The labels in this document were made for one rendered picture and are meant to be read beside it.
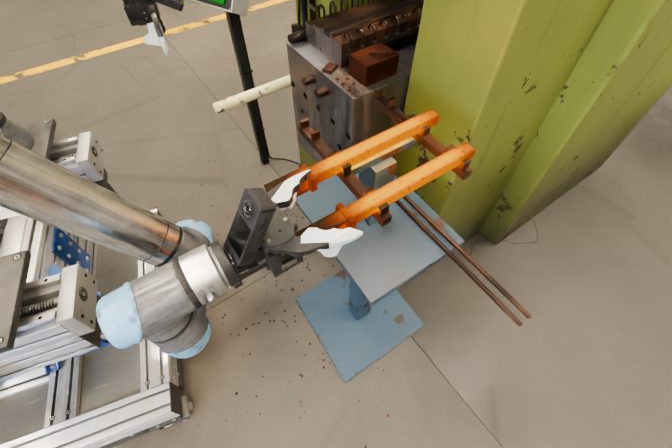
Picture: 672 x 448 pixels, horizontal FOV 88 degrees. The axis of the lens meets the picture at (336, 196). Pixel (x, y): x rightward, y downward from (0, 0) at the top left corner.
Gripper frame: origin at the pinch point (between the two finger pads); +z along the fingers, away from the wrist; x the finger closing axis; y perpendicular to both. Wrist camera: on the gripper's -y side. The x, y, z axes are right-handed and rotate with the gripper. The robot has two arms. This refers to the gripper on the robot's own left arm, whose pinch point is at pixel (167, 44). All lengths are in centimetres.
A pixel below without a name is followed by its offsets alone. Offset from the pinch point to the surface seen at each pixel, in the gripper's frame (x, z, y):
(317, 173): 76, -7, -25
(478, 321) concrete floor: 93, 93, -88
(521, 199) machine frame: 63, 57, -116
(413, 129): 71, -7, -49
